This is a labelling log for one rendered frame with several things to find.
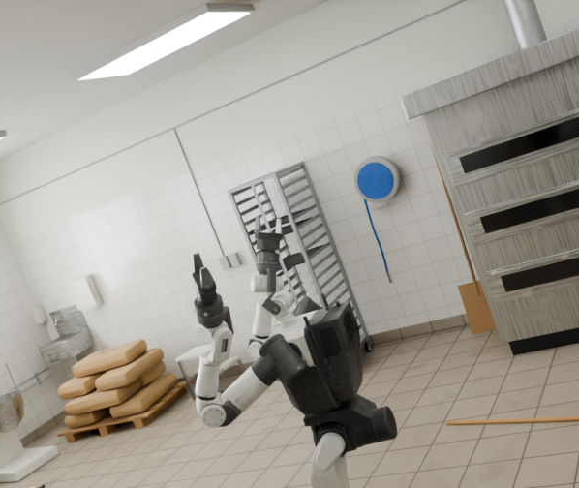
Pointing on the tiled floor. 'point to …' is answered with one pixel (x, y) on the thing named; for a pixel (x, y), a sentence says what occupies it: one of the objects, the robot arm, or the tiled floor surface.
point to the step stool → (198, 369)
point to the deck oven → (534, 182)
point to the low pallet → (128, 416)
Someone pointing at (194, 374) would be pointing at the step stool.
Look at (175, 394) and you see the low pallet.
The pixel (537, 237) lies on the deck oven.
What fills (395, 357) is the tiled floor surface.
